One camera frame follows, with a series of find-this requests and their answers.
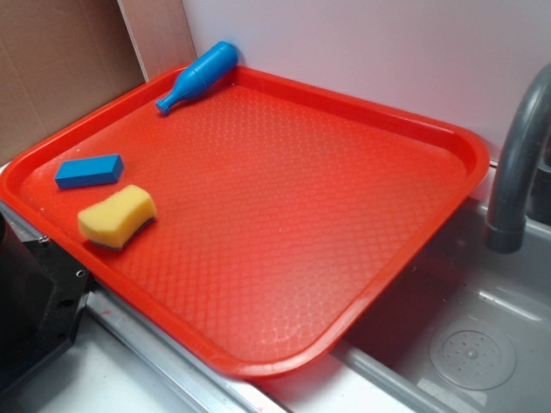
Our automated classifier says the blue plastic toy bottle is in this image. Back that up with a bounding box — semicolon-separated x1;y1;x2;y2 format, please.
156;41;238;115

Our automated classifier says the grey toy faucet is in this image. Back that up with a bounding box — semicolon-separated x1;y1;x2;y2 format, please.
485;65;550;254

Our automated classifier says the brown cardboard panel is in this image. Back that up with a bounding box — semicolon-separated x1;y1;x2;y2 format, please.
1;1;144;163

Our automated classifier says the grey plastic toy sink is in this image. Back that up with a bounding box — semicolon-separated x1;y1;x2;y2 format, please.
260;181;550;412

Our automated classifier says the blue rectangular block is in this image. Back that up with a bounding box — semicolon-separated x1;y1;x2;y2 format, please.
54;154;124;189

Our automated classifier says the light wooden board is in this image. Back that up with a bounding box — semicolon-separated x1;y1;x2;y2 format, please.
117;0;196;81

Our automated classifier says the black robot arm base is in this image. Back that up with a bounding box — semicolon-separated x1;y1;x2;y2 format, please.
1;218;90;394

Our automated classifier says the yellow sponge with scouring pad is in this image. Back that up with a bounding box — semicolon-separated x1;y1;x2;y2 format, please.
77;185;158;250

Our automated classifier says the red plastic tray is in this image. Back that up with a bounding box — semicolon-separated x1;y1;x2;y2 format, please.
1;67;489;379

